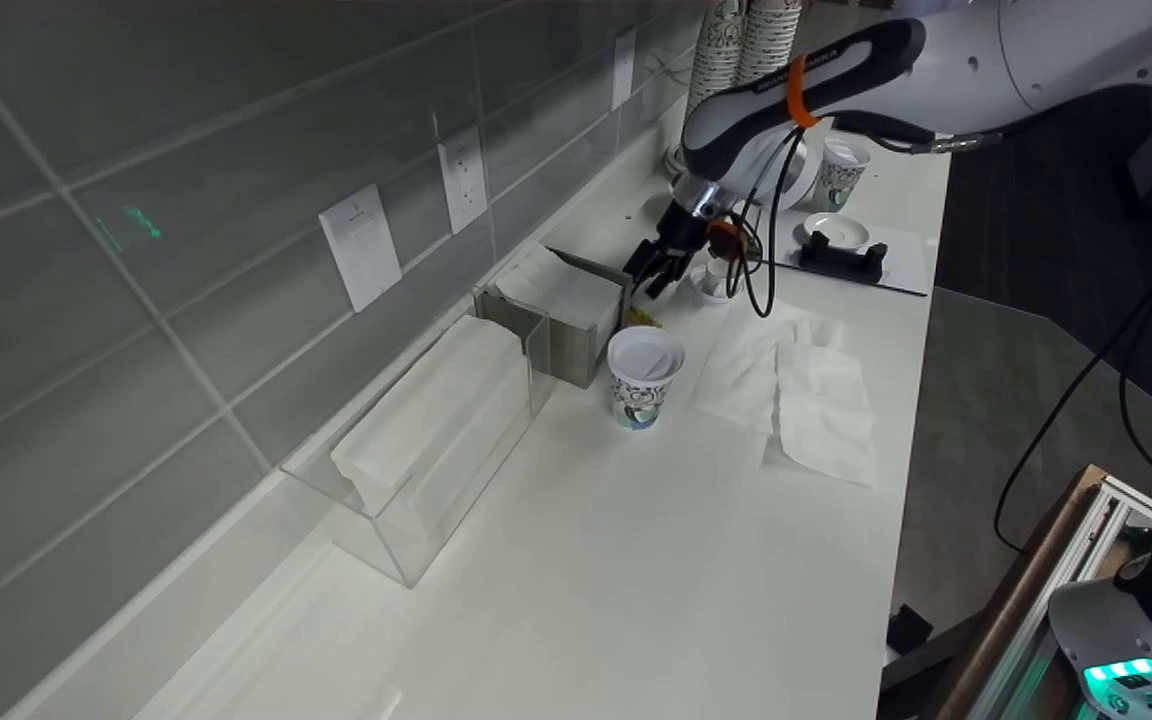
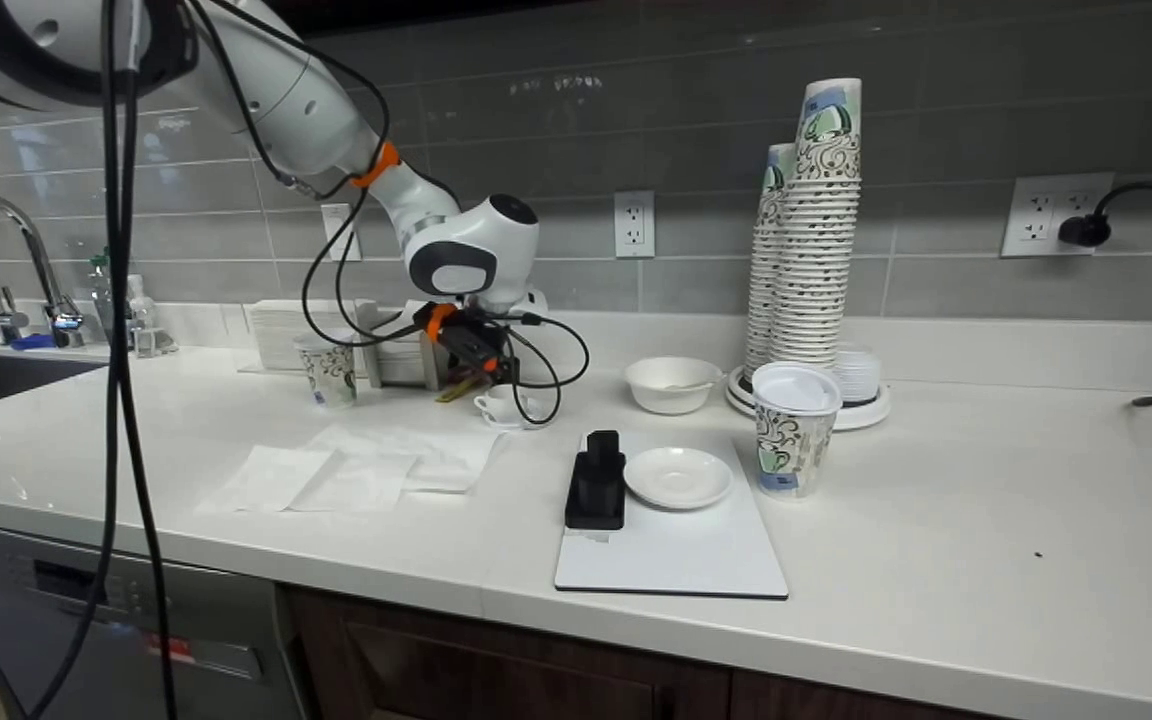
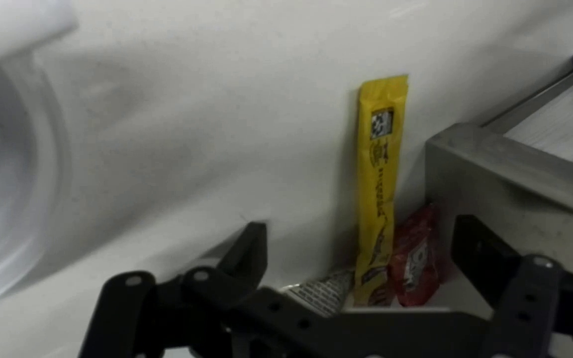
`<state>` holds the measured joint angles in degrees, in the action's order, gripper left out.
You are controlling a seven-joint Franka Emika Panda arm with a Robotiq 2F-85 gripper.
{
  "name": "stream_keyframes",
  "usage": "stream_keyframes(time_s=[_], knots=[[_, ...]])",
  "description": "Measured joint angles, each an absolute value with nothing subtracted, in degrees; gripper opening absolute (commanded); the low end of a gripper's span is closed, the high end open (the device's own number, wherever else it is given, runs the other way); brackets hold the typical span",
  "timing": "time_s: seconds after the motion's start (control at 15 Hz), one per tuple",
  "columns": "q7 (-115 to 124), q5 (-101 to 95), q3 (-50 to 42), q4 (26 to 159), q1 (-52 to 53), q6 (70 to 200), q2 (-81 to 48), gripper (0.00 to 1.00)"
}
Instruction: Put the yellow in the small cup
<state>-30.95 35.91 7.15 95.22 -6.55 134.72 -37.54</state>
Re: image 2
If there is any tall stack of paper cups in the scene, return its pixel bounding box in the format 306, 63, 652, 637
781, 78, 870, 372

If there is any clear bottle with green cap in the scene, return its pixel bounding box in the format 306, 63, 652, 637
81, 251, 117, 357

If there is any small clear bottle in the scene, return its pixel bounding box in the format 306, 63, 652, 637
128, 271, 186, 360

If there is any steel sink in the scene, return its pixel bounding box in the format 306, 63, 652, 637
0, 348, 109, 419

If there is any black hanging cable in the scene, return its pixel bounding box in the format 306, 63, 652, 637
18, 0, 189, 720

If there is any short stack of paper cups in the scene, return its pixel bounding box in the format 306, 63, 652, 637
742, 139, 801, 383

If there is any yellow packet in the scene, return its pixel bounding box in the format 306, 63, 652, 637
437, 377, 490, 407

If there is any white single wall outlet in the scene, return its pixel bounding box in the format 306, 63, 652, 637
613, 189, 662, 265

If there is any white double wall outlet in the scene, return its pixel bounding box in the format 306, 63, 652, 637
1001, 171, 1122, 265

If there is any orange black wrist camera mount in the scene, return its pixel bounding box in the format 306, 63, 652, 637
420, 302, 467, 351

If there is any black block holder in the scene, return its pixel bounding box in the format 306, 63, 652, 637
560, 428, 631, 537

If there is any stack of white plates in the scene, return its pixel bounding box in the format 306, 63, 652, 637
719, 365, 898, 435

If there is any steel dishwasher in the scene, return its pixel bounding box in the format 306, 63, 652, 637
0, 512, 307, 720

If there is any translucent upturned plastic cup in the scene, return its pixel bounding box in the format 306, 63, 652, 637
830, 348, 890, 407

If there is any large patterned paper cup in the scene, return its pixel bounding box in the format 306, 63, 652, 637
747, 357, 847, 499

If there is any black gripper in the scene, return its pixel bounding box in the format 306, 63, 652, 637
420, 302, 529, 403

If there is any white switch plate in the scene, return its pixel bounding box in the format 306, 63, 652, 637
316, 201, 365, 265

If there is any small patterned paper cup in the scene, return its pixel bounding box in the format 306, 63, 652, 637
293, 334, 365, 407

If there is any small white cup saucer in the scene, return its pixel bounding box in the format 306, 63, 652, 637
467, 403, 544, 435

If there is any small white cup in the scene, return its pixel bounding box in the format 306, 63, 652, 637
474, 383, 537, 428

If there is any white cutting board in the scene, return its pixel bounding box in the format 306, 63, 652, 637
551, 445, 794, 606

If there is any large chrome faucet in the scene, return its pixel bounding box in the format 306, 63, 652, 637
0, 180, 90, 348

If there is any white paper napkin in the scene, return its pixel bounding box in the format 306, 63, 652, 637
207, 439, 343, 520
400, 424, 499, 499

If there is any black plug with cable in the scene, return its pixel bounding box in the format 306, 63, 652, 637
1056, 180, 1152, 251

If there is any white bowl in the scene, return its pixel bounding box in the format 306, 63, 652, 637
623, 351, 724, 419

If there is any dark wood cabinet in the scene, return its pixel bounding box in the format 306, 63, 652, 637
273, 582, 1010, 720

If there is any white rectangular container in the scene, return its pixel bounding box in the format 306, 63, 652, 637
249, 295, 383, 377

